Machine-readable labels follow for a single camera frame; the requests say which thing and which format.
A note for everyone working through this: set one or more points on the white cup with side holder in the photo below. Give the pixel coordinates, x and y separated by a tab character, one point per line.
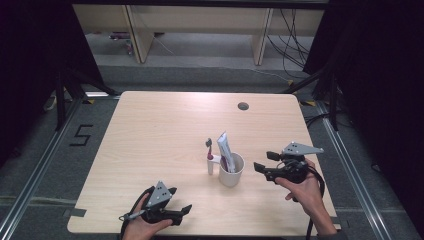
230	178

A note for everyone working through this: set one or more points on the aluminium floor rail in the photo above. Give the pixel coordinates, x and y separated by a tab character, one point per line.
353	166
36	173

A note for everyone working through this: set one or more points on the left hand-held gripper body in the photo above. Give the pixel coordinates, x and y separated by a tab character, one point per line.
159	198

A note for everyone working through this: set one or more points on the yellow black floor tape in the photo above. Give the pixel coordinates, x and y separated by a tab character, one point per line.
308	103
88	101

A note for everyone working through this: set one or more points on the person's right hand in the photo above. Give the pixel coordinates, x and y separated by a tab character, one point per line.
308	193

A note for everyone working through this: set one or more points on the black curtain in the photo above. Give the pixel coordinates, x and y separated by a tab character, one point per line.
383	83
30	66

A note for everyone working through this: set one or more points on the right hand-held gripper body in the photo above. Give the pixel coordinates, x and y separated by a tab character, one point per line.
291	166

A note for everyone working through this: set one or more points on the black metal stand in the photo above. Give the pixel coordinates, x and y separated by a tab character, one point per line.
60	106
333	106

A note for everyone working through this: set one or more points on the beige wooden shelf unit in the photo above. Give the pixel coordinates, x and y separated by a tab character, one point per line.
200	18

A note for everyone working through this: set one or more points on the white toothpaste tube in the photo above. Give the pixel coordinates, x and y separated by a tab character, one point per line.
226	150

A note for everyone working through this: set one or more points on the pink toothbrush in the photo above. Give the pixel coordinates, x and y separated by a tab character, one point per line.
209	150

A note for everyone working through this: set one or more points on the person's left hand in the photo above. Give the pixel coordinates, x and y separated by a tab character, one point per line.
141	230

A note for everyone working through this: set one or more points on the grey round table grommet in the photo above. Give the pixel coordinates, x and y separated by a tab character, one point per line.
243	106

